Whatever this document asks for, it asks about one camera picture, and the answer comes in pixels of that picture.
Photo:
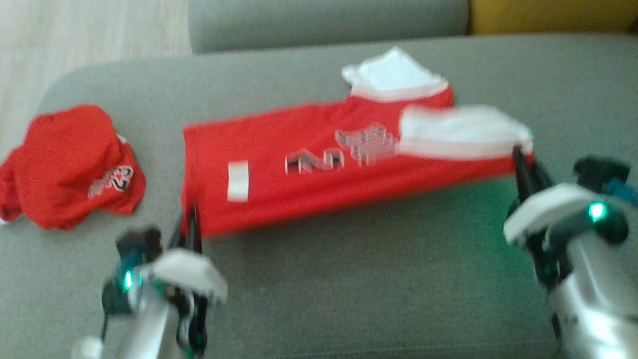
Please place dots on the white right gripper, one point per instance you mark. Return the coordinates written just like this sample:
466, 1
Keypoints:
548, 212

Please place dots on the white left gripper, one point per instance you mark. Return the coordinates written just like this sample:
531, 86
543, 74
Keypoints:
189, 274

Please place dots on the red shorts with white trim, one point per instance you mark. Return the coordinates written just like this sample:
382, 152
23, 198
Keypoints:
65, 159

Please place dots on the red jersey with white sleeves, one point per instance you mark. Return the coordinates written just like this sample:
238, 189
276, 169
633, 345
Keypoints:
324, 189

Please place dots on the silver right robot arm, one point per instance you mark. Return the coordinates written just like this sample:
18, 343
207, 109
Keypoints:
598, 299

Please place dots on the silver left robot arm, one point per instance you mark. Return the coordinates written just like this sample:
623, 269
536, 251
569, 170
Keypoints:
144, 324

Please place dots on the grey and yellow sofa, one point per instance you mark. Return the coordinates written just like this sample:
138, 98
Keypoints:
398, 279

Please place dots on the dark left wrist camera box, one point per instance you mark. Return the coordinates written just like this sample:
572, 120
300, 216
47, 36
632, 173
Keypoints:
137, 244

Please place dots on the dark wrist camera box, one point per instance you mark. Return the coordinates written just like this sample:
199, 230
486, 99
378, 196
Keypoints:
137, 244
600, 172

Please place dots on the dark right wrist camera box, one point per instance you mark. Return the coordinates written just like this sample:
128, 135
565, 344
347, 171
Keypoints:
600, 172

